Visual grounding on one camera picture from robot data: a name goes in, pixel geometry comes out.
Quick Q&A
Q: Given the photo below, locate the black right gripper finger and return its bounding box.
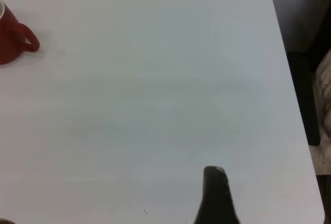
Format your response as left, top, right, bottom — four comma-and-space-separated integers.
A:
193, 166, 240, 224

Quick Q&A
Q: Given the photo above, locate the red ceramic mug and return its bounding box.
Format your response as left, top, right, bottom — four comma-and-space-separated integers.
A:
0, 0, 41, 65

